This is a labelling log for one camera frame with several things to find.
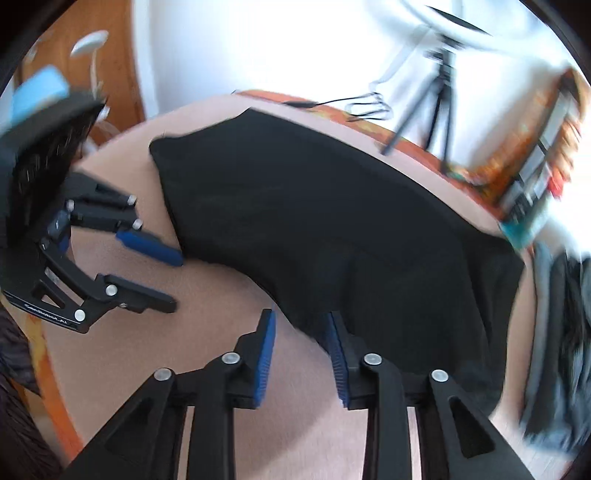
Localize orange floral bedsheet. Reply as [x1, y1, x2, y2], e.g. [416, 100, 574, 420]
[19, 93, 387, 460]

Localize black mini tripod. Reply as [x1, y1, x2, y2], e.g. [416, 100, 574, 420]
[380, 48, 456, 174]

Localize folded tripod with orange scarf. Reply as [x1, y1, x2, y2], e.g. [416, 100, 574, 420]
[447, 68, 590, 249]

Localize white clip lamp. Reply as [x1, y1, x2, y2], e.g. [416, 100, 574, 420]
[69, 30, 109, 98]

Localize blue chair with wooden legs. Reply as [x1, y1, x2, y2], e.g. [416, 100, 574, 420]
[11, 65, 70, 124]

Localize white ring light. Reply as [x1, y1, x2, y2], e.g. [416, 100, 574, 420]
[401, 0, 522, 52]

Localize folded dark grey pants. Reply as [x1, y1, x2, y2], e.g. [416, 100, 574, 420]
[521, 252, 590, 454]

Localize folded grey blue garment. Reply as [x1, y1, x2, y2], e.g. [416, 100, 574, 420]
[520, 242, 553, 427]

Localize pink towel blanket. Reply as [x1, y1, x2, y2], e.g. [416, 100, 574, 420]
[8, 94, 541, 480]

